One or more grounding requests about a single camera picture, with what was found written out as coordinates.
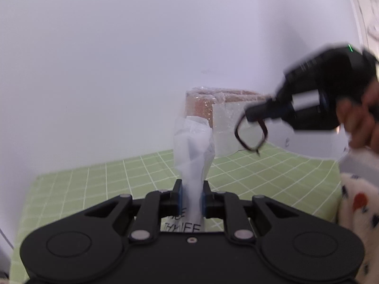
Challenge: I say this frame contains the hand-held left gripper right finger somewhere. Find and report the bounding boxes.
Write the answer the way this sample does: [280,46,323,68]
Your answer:
[202,181,297,241]

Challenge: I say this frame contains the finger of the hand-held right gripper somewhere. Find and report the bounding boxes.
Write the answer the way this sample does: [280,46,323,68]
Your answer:
[246,96,297,123]

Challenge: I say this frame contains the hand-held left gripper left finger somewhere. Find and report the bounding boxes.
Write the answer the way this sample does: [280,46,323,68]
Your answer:
[84,179,183,241]

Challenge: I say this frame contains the black rubber band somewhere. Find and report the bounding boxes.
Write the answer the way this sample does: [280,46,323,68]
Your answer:
[235,115,268,154]

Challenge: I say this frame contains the clear plastic shopping bag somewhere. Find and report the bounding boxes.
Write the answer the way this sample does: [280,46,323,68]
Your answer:
[161,115,216,233]

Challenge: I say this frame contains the person's right hand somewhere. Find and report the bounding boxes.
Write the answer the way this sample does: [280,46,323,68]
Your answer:
[338,80,379,148]

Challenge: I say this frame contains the bubble-wrapped cardboard box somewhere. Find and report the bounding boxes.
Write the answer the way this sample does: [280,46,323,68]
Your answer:
[184,86,267,158]

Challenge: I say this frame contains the green checked tablecloth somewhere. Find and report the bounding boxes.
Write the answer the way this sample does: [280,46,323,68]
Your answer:
[9,149,341,281]

